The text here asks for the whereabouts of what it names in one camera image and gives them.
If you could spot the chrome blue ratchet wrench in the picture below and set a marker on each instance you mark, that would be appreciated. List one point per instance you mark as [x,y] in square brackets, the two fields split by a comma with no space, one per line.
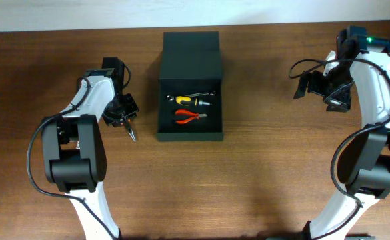
[211,93]

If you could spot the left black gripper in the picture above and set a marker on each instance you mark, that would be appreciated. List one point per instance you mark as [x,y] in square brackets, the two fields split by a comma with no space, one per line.
[129,113]

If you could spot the yellow black stubby screwdriver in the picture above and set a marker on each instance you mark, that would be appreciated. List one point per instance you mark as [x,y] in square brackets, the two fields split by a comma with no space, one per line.
[191,101]

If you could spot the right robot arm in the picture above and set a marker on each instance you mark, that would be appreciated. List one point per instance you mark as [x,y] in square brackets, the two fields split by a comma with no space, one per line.
[360,166]

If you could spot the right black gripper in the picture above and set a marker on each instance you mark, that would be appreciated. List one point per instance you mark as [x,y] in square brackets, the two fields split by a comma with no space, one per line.
[339,102]

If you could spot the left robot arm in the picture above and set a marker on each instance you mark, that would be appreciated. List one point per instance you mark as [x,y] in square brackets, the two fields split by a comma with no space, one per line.
[73,151]

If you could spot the red small cutting pliers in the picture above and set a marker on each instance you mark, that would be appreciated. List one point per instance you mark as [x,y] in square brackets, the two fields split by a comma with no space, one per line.
[190,116]

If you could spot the black open gift box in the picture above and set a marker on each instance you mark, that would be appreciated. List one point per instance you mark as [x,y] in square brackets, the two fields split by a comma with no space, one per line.
[190,63]

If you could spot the orange black long-nose pliers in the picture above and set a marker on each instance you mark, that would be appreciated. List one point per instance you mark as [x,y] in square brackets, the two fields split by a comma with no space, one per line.
[126,122]

